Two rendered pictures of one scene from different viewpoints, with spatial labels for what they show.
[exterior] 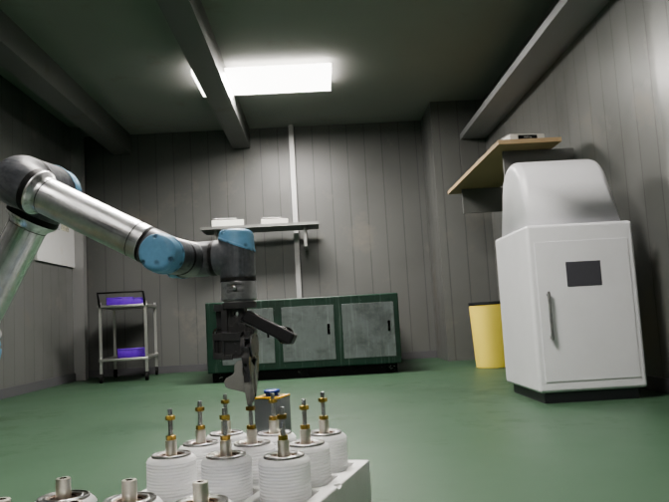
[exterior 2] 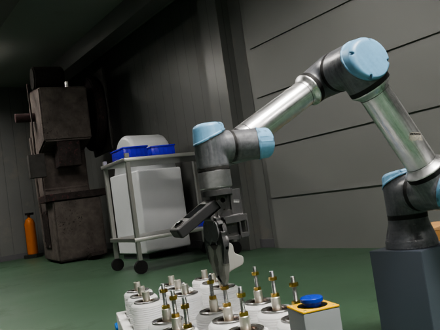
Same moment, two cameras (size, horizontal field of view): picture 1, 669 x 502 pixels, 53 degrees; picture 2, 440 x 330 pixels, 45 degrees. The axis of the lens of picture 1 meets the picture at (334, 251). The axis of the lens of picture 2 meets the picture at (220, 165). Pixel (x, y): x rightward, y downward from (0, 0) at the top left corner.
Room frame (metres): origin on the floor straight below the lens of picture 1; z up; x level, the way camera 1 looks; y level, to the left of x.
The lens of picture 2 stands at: (2.45, -0.47, 0.53)
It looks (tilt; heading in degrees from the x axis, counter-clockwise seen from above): 3 degrees up; 146
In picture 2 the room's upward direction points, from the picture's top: 8 degrees counter-clockwise
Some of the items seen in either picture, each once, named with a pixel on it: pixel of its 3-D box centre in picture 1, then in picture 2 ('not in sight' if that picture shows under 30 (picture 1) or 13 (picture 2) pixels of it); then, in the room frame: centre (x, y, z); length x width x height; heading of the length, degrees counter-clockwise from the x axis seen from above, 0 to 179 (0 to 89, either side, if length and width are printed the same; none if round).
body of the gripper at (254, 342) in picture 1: (237, 331); (222, 215); (1.43, 0.21, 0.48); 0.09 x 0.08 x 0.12; 85
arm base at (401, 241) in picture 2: not in sight; (409, 229); (1.42, 0.89, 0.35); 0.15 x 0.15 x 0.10
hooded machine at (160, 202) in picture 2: not in sight; (147, 194); (-2.79, 2.11, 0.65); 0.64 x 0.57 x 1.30; 1
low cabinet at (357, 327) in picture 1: (306, 336); not in sight; (6.72, 0.33, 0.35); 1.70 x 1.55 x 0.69; 91
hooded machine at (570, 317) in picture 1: (562, 275); not in sight; (3.85, -1.29, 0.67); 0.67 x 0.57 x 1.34; 1
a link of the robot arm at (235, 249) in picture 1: (235, 255); (211, 147); (1.43, 0.21, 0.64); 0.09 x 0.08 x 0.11; 80
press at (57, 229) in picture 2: not in sight; (69, 158); (-4.23, 1.79, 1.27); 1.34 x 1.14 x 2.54; 1
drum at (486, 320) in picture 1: (491, 334); not in sight; (6.02, -1.34, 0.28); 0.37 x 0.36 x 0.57; 1
